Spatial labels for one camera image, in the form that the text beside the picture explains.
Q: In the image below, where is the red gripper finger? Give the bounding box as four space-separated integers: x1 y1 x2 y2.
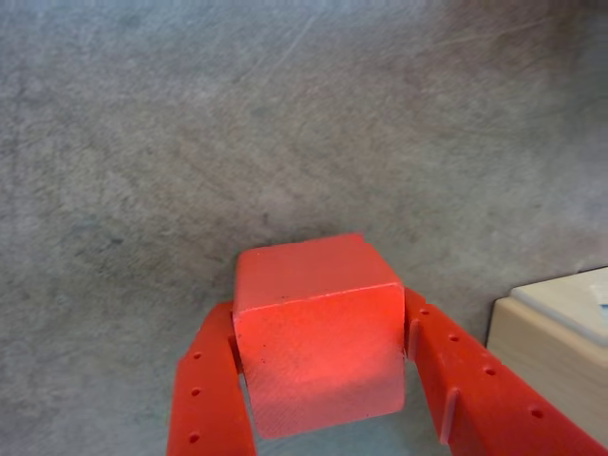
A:
164 299 257 456
402 287 608 456

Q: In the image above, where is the red cube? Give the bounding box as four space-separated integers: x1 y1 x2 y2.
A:
231 232 408 441

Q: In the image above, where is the aluminium extrusion rail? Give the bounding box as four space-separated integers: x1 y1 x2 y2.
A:
484 265 608 441

